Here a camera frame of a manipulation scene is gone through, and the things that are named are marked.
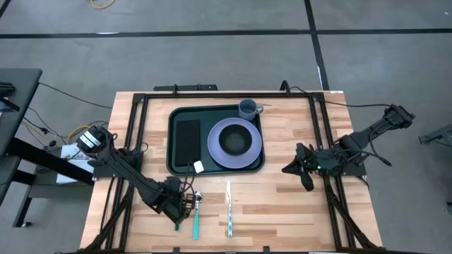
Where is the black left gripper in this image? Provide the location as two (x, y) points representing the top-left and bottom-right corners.
(160, 178), (196, 226)

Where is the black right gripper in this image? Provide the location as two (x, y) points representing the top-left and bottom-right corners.
(281, 143), (321, 193)

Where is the teal handled spoon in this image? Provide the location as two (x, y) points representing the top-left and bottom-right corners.
(192, 190), (203, 241)

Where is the dark grey bowl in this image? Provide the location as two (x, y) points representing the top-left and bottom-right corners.
(218, 123), (253, 156)

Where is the lavender round plate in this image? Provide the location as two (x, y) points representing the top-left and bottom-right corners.
(207, 117), (263, 169)

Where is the dark green serving tray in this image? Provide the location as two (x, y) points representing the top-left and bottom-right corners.
(166, 104), (266, 176)

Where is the pale blue-grey mug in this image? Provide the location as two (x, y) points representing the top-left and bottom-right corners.
(238, 98), (264, 122)

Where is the white printed paper sheet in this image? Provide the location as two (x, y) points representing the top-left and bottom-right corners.
(55, 142), (102, 185)

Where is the black power strip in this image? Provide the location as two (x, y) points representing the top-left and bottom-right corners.
(153, 83), (219, 92)

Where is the grey metal stand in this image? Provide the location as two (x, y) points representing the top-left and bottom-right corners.
(418, 123), (452, 145)

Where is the black desk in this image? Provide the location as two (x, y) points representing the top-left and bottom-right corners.
(0, 68), (95, 229)

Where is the black flat device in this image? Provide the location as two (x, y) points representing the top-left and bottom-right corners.
(0, 81), (17, 97)

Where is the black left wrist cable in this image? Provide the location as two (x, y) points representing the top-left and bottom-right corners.
(179, 161), (197, 212)

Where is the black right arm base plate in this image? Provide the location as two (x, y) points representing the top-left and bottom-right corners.
(314, 147), (367, 177)

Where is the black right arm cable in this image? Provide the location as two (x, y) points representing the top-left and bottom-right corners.
(367, 128), (393, 167)

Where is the black frame power cable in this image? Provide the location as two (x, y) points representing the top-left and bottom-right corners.
(280, 79), (393, 108)

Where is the black aluminium table frame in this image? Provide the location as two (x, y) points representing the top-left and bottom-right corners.
(79, 92), (386, 254)

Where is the yellow cable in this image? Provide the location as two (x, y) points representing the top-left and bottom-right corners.
(90, 0), (117, 10)
(66, 124), (97, 145)

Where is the long thin black cable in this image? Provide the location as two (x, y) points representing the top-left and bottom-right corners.
(37, 82), (114, 109)

